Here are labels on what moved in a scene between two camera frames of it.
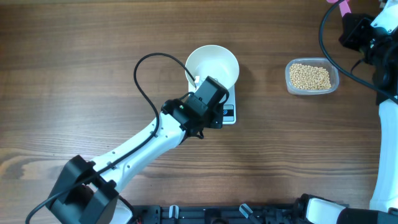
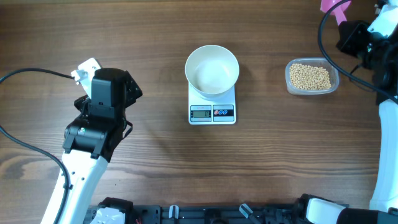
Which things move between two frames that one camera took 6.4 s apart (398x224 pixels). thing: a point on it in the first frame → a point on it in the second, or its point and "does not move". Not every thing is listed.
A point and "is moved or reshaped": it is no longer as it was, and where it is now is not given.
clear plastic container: x=311 y=76 does not move
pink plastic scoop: x=344 y=6 is moved or reshaped
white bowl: x=215 y=61 does not move
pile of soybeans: x=310 y=78 does not move
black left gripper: x=217 y=122 → x=133 y=92
